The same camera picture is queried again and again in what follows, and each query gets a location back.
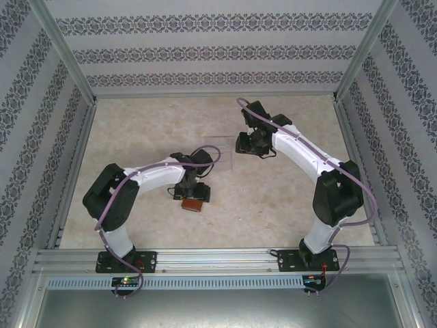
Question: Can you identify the brown leather card holder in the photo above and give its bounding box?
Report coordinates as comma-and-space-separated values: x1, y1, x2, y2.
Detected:
181, 199, 205, 214

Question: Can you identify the clear acrylic card stand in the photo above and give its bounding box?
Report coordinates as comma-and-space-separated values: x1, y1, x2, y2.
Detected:
206, 134, 237, 171

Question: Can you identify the left controller board green light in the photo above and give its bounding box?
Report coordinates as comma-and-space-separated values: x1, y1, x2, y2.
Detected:
111, 276, 141, 289

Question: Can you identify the grey metal front panel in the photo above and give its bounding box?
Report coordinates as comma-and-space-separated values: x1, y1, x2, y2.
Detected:
33, 289, 406, 328

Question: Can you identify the right controller board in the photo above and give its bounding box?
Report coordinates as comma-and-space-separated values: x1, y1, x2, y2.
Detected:
302, 274, 328, 288

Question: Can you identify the thin black right camera cable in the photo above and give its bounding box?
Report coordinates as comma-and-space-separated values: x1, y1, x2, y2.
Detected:
257, 146, 278, 160

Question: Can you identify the aluminium rear frame rail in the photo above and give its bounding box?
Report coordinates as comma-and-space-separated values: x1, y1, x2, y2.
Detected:
94, 90, 339, 100

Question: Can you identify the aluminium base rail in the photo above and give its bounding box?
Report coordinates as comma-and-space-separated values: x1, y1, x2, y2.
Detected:
33, 246, 404, 275

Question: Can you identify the grey slotted cable duct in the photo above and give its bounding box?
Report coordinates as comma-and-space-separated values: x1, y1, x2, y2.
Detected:
46, 275, 305, 291

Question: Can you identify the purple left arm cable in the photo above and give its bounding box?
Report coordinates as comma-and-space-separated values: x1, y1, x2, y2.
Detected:
94, 145, 221, 300

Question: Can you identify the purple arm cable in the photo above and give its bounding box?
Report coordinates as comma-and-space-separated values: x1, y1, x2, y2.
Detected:
236, 98, 379, 298
94, 145, 221, 300

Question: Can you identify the aluminium right side rail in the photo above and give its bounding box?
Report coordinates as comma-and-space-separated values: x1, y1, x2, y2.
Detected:
333, 100, 389, 246

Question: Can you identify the aluminium left side rail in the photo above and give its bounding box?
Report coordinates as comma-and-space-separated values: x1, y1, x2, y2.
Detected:
46, 102, 99, 249

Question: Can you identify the aluminium right rear frame post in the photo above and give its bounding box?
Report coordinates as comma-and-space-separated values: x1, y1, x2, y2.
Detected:
333, 0, 401, 103

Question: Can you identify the aluminium frame post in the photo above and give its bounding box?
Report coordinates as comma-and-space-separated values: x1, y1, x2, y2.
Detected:
31, 0, 98, 105
9, 268, 47, 328
333, 0, 401, 103
389, 269, 429, 328

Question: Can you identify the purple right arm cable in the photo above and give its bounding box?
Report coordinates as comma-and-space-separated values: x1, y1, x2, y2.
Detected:
236, 98, 379, 298

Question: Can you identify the aluminium left rear frame post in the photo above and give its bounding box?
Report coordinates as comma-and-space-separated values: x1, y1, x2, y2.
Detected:
31, 0, 98, 105

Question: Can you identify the aluminium left front frame post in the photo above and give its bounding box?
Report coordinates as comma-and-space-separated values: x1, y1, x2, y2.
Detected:
9, 268, 47, 328

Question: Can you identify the aluminium right front frame post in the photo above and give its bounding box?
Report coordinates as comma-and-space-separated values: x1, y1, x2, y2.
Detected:
389, 269, 429, 328

